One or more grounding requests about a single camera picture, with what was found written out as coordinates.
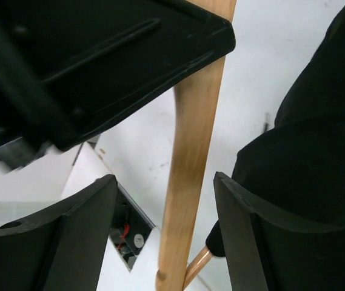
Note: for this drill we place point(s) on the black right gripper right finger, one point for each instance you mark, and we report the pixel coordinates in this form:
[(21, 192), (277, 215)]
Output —
[(268, 248)]

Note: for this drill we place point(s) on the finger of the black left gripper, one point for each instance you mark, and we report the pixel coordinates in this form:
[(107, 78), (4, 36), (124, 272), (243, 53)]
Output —
[(70, 70)]

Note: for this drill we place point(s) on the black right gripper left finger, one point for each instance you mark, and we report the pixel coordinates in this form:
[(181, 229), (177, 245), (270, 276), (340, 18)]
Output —
[(60, 247)]

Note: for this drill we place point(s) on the black trousers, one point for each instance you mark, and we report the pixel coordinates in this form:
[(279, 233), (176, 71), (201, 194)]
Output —
[(293, 175)]

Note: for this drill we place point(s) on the wooden clothes hanger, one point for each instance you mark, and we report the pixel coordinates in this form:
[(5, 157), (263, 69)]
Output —
[(196, 99)]

